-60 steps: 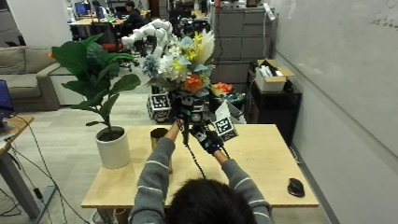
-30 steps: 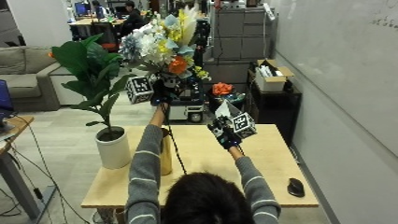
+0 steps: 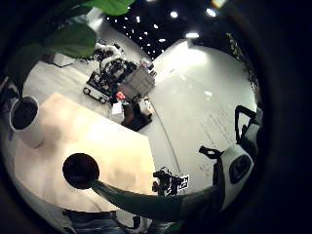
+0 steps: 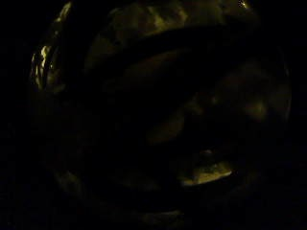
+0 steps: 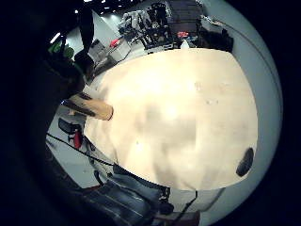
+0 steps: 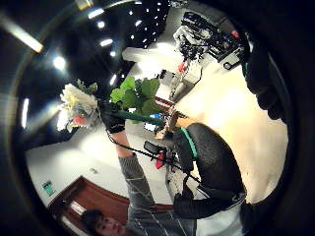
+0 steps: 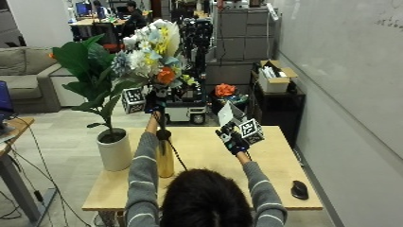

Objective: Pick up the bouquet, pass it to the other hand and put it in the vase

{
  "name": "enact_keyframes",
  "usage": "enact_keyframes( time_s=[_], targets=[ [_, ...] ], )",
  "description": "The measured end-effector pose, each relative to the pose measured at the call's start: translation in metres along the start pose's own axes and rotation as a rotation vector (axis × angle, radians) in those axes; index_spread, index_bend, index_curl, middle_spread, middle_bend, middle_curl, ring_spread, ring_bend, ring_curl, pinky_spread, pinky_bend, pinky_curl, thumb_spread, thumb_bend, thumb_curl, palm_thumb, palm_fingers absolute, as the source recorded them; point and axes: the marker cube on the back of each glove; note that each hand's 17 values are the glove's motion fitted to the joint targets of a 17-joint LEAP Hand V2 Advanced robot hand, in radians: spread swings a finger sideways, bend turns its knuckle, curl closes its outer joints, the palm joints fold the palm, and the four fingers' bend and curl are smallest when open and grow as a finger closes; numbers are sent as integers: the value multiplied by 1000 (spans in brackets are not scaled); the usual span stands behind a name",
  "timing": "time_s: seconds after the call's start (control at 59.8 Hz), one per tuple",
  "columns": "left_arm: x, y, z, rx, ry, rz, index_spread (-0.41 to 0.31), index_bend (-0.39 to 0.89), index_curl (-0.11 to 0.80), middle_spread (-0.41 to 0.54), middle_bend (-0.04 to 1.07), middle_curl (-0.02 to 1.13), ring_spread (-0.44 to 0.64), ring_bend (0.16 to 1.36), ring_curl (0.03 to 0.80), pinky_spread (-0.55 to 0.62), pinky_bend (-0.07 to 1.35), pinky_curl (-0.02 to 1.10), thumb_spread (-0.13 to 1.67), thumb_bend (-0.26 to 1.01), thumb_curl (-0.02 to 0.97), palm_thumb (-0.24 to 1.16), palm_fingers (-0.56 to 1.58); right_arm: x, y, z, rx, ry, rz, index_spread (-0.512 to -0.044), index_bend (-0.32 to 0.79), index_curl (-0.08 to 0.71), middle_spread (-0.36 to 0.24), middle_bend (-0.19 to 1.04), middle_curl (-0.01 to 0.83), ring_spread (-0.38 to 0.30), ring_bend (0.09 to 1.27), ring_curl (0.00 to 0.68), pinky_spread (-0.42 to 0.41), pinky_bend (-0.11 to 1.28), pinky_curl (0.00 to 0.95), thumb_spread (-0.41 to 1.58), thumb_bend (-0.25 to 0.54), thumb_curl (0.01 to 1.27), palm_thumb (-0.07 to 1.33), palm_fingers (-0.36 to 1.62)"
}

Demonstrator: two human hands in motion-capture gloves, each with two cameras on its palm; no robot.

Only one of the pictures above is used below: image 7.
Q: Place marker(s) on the person's left hand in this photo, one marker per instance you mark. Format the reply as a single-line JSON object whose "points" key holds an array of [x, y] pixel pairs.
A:
{"points": [[154, 101]]}

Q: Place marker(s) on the person's right hand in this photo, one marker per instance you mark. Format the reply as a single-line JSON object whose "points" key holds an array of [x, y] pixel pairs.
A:
{"points": [[232, 142]]}

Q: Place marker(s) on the artificial flower bouquet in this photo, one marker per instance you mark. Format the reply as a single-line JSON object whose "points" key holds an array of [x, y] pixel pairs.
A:
{"points": [[150, 53]]}

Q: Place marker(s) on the white marker cube right glove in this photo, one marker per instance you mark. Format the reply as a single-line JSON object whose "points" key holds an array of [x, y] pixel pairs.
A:
{"points": [[250, 130]]}

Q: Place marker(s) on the white marker cube glove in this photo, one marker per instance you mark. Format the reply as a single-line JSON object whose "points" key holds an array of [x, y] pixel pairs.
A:
{"points": [[250, 130], [133, 100]]}

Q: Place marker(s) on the white marker cube left glove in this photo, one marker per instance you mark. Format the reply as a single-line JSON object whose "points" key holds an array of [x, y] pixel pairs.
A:
{"points": [[133, 100]]}

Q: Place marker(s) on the orange artificial flower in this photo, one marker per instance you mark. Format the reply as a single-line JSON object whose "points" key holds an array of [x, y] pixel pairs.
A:
{"points": [[225, 90]]}

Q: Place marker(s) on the black shelf unit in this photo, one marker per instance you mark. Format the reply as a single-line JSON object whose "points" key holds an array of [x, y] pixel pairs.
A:
{"points": [[279, 108]]}

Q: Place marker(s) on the gold vase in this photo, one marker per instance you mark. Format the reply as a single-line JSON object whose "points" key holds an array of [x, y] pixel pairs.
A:
{"points": [[165, 160]]}

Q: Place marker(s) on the black mobile robot white base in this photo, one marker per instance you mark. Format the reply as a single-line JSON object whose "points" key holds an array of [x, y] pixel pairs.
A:
{"points": [[196, 47]]}

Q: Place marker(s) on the green leafy plant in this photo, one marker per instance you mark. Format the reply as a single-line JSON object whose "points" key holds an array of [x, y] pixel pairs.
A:
{"points": [[89, 66]]}

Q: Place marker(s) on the cardboard box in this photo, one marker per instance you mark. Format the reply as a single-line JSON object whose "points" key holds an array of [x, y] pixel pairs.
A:
{"points": [[274, 81]]}

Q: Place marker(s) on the white plant pot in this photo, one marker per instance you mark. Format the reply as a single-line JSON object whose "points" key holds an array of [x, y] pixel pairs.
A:
{"points": [[113, 151]]}

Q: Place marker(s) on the black and red chair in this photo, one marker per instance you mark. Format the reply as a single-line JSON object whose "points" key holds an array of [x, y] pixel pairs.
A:
{"points": [[109, 38]]}

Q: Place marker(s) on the the person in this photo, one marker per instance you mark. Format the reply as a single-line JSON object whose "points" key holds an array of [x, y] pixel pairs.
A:
{"points": [[201, 201]]}

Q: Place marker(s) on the black computer mouse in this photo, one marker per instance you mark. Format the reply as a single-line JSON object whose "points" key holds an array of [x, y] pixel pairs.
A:
{"points": [[299, 189]]}

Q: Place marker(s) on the wooden office desk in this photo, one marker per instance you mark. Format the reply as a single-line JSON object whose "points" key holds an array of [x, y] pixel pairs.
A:
{"points": [[95, 22]]}

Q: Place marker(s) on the grey filing cabinets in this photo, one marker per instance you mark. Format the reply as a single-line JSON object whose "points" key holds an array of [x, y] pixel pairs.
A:
{"points": [[245, 34]]}

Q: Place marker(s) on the grey sofa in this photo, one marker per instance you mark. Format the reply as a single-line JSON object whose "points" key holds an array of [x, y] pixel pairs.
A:
{"points": [[29, 78]]}

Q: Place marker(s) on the computer monitor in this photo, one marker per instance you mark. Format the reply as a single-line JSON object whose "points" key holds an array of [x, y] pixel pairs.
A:
{"points": [[83, 8]]}

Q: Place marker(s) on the wooden side desk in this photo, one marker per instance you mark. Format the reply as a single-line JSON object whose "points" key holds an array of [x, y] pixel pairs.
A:
{"points": [[16, 126]]}

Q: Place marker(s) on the blue laptop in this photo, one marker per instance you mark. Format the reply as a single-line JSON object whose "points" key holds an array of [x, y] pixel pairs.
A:
{"points": [[4, 97]]}

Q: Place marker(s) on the wall whiteboard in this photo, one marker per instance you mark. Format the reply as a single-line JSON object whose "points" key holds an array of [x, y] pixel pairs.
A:
{"points": [[349, 69]]}

